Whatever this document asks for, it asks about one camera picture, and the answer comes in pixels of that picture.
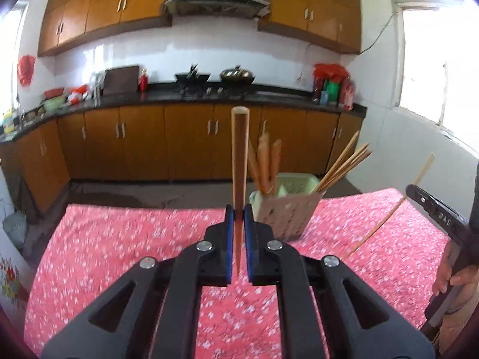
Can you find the dark brown cutting board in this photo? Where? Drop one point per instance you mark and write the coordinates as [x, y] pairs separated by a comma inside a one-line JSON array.
[[120, 80]]

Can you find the bright window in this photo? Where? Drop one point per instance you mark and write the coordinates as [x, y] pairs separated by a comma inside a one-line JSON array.
[[11, 56], [430, 63]]

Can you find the wooden chopstick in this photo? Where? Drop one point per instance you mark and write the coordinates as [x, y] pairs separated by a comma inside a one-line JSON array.
[[256, 174], [342, 157], [265, 164], [338, 174], [348, 163], [275, 164], [239, 213], [351, 167], [381, 222]]

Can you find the person's right forearm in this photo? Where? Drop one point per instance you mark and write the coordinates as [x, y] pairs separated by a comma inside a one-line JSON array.
[[464, 314]]

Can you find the red bottle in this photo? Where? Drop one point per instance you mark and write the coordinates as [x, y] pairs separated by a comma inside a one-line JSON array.
[[143, 81]]

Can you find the grey metal pot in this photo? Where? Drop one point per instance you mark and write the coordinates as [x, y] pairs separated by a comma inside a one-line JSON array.
[[14, 228]]

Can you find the wok with lid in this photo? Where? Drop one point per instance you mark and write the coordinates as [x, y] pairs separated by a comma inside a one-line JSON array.
[[237, 75]]

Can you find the white floral printed cabinet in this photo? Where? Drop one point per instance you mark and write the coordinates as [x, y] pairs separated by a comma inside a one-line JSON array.
[[11, 276]]

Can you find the black kitchen countertop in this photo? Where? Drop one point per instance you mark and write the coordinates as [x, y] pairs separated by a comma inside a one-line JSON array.
[[149, 99]]

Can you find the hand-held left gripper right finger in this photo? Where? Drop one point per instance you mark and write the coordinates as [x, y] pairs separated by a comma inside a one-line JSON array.
[[247, 243]]

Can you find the wooden base kitchen cabinets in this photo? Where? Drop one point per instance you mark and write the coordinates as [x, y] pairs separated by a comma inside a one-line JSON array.
[[149, 142]]

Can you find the person's right hand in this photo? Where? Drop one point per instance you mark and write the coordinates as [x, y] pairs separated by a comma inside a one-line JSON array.
[[464, 277]]

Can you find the black wok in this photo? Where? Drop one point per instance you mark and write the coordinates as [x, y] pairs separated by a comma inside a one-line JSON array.
[[192, 78]]

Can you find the red floral tablecloth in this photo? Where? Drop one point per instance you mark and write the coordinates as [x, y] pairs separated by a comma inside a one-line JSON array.
[[112, 250]]

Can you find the yellow bottle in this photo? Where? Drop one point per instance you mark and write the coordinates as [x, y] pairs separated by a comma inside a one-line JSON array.
[[9, 121]]

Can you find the beige perforated chopstick holder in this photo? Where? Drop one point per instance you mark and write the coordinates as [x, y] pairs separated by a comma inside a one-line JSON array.
[[284, 213]]

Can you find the red basin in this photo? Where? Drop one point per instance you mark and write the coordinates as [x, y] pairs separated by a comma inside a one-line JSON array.
[[53, 92]]

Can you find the red and white plastic bag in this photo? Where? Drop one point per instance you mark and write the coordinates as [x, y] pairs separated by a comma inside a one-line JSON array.
[[78, 94]]

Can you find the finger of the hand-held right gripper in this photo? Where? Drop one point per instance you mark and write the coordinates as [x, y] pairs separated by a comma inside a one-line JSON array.
[[421, 197]]

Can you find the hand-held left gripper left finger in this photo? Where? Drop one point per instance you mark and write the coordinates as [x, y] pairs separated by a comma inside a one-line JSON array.
[[229, 243]]

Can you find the green basin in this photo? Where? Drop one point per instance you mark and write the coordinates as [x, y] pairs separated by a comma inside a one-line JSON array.
[[53, 104]]

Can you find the gas stove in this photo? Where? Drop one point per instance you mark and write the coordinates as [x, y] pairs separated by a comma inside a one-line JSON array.
[[220, 90]]

